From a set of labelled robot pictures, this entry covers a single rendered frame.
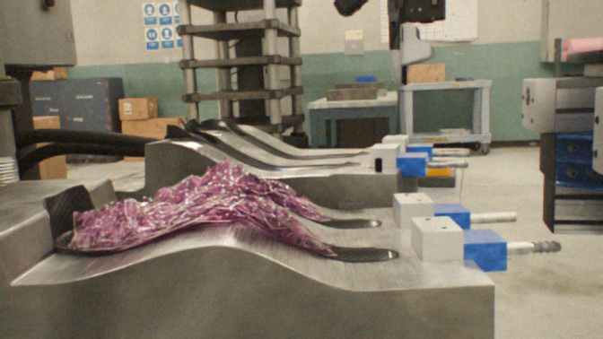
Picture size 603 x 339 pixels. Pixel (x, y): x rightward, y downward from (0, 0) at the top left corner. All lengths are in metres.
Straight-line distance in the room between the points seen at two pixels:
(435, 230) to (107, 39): 7.81
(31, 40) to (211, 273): 1.06
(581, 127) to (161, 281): 0.79
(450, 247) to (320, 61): 6.79
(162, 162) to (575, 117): 0.68
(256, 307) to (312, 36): 6.89
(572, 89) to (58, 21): 1.14
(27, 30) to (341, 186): 0.91
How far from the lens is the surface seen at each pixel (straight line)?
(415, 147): 0.88
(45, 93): 8.08
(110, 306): 0.47
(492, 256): 0.52
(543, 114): 1.04
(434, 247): 0.50
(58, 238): 0.62
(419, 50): 0.85
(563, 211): 1.07
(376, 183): 0.73
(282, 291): 0.44
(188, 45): 4.93
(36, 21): 1.45
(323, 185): 0.75
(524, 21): 7.36
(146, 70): 7.94
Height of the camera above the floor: 1.02
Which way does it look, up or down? 10 degrees down
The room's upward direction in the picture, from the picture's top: 3 degrees counter-clockwise
